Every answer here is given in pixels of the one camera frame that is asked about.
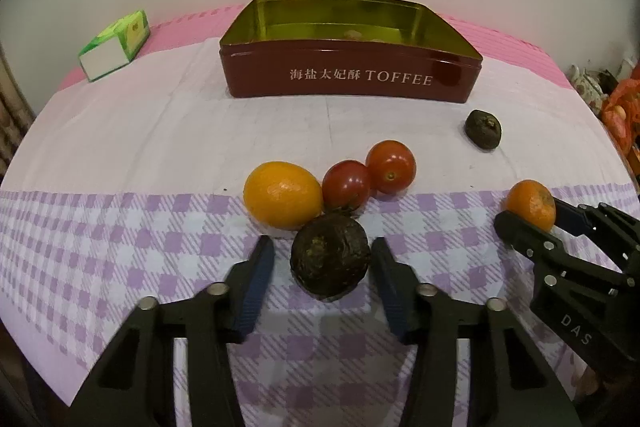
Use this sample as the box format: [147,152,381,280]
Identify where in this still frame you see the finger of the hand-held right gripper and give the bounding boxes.
[552,199,640,278]
[494,212,633,290]

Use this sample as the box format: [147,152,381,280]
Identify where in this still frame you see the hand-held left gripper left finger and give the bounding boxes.
[65,235,275,427]

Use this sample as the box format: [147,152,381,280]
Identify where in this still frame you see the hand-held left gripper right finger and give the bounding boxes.
[371,238,583,427]

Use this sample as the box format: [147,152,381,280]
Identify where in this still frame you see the round orange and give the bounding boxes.
[505,179,557,233]

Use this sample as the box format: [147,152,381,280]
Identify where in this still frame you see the large dark passion fruit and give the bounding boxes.
[290,214,372,303]

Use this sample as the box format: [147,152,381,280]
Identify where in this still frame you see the elongated orange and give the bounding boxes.
[243,161,324,230]

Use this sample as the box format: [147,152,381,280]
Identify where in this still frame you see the dark red tomato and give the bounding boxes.
[321,160,372,214]

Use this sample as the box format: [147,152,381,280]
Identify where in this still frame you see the small dark passion fruit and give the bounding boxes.
[464,109,503,151]

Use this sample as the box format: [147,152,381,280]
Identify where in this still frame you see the bright red tomato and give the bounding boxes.
[365,140,417,195]

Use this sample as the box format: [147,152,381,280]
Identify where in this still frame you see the dark red tin box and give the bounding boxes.
[218,0,483,104]

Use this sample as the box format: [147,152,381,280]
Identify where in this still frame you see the orange plastic bag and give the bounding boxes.
[600,64,640,158]

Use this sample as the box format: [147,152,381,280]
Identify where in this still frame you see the pink table mat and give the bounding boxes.
[55,4,573,90]

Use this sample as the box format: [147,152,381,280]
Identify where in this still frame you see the green tissue box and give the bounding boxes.
[78,10,151,82]

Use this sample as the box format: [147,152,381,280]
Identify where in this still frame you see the pale vertical pipes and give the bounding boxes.
[0,57,36,178]

